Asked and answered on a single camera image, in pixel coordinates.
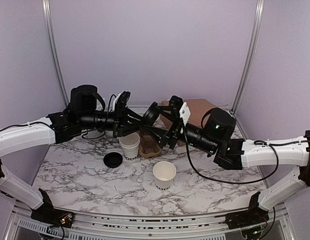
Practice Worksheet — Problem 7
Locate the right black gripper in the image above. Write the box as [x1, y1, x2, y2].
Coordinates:
[143, 105, 219, 155]

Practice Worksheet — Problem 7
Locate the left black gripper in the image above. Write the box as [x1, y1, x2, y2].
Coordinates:
[79, 103, 149, 138]

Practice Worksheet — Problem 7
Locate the black cup lid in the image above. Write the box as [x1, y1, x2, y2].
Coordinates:
[141, 101, 160, 129]

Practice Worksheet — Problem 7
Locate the single white paper cup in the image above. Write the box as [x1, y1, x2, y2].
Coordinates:
[153, 161, 177, 191]

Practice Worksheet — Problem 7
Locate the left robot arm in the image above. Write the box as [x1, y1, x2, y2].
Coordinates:
[0, 84, 142, 223]

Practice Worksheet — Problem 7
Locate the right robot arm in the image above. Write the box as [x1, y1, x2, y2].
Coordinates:
[141, 96, 310, 224]

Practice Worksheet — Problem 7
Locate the brown pulp cup carrier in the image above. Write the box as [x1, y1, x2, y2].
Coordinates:
[139, 133, 162, 159]

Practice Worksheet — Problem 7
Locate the brown cardboard box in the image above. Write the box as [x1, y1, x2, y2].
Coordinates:
[160, 98, 217, 147]

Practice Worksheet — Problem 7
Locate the white ribbed utensil container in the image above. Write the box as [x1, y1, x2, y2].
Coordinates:
[82, 130, 105, 139]

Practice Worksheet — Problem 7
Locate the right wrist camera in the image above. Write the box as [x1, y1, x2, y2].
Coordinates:
[179, 102, 191, 125]

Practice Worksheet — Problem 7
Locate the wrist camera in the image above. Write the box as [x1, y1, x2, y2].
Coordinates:
[112, 91, 131, 111]
[179, 102, 191, 125]

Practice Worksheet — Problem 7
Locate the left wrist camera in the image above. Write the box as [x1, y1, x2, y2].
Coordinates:
[112, 91, 131, 111]

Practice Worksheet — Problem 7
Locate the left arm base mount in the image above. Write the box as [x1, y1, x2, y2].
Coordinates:
[31, 188, 74, 228]

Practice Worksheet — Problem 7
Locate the left aluminium frame post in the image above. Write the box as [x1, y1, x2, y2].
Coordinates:
[42, 0, 69, 106]

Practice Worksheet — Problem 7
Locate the aluminium frame post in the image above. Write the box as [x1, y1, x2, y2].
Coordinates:
[42, 0, 69, 106]
[231, 0, 265, 114]

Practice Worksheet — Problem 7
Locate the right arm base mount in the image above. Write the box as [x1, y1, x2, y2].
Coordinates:
[225, 191, 269, 230]

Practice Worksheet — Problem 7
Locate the right aluminium frame post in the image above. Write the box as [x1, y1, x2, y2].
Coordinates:
[231, 0, 265, 114]

